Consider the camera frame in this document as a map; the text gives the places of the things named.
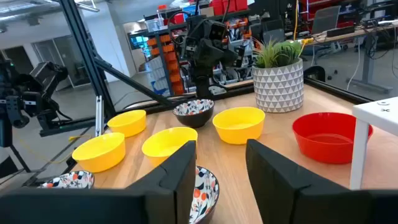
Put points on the red storage bins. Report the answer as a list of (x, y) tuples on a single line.
[(228, 6)]

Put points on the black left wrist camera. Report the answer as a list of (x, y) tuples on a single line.
[(217, 29)]

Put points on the black bowl with floral inside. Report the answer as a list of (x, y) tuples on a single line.
[(194, 119), (203, 193), (70, 180)]

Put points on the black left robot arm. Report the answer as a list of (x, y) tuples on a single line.
[(203, 84)]

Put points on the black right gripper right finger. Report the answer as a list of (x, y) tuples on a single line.
[(280, 193)]

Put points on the yellow plastic bowl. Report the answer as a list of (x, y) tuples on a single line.
[(164, 141), (239, 130), (99, 155), (127, 124)]

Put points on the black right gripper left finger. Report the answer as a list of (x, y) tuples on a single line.
[(168, 193)]

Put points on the computer monitor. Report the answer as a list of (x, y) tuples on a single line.
[(140, 42)]

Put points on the green succulent plant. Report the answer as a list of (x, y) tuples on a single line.
[(276, 54)]

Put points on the grey laptop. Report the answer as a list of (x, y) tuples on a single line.
[(326, 18)]

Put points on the black idle robot arm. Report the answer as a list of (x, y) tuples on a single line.
[(34, 93)]

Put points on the white perforated metal rack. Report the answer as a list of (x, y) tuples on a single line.
[(379, 115)]

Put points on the silver frame bracket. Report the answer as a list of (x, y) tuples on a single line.
[(99, 115)]

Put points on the wooden desk with grey legs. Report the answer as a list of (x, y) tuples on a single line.
[(369, 68)]

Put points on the shelf with orange bins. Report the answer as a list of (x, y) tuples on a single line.
[(169, 59)]

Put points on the red plastic bowl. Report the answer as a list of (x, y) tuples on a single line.
[(323, 140)]

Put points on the grey triangle-pattern plant pot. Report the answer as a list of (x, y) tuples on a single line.
[(278, 90)]

